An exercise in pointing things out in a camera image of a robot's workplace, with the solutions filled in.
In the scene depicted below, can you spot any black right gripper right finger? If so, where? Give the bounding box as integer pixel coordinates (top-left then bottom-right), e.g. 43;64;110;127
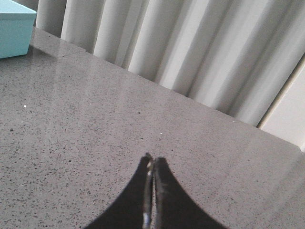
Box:
153;157;225;229

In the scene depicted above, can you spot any grey pleated curtain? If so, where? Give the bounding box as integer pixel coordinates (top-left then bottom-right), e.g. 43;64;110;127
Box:
21;0;305;126

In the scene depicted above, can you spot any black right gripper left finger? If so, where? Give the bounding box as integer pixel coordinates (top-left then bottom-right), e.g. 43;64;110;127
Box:
86;153;153;229

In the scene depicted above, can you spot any light blue storage box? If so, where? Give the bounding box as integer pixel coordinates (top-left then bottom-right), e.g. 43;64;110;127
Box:
0;0;37;59

